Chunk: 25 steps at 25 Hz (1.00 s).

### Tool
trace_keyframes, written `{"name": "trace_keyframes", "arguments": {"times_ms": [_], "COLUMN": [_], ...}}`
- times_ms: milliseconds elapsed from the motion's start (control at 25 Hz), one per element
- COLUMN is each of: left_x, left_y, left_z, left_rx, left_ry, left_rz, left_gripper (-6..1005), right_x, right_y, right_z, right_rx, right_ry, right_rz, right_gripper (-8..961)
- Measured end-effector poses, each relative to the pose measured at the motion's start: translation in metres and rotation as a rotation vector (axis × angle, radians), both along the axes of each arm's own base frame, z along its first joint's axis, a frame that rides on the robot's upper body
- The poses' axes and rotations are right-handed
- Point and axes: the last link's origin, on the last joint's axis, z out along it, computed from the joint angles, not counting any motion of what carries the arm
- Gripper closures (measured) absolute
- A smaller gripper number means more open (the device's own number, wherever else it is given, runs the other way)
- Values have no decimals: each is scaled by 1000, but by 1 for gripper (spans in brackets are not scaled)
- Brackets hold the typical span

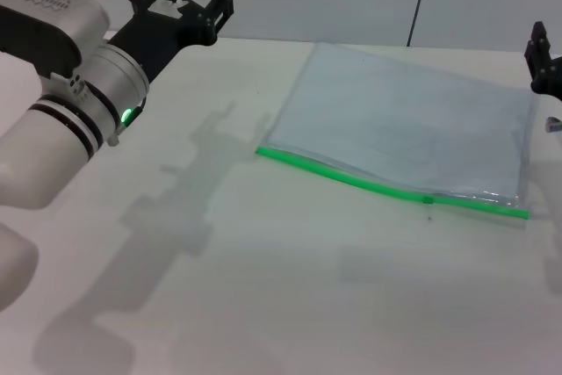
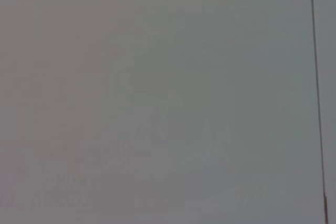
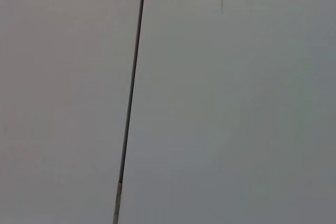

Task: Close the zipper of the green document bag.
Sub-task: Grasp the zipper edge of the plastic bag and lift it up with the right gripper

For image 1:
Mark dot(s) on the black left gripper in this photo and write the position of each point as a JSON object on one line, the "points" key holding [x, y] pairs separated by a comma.
{"points": [[153, 37]]}

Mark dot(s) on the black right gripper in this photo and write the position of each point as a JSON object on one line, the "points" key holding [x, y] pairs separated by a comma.
{"points": [[551, 78]]}

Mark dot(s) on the translucent green-zip document bag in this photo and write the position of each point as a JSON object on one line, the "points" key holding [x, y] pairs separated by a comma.
{"points": [[395, 120]]}

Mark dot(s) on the green zipper slider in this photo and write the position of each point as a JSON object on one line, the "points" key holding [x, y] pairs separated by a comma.
{"points": [[427, 200]]}

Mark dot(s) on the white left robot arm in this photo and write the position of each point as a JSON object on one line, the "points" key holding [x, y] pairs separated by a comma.
{"points": [[44, 151]]}

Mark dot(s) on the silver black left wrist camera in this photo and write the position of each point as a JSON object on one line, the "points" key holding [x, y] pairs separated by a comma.
{"points": [[39, 19]]}

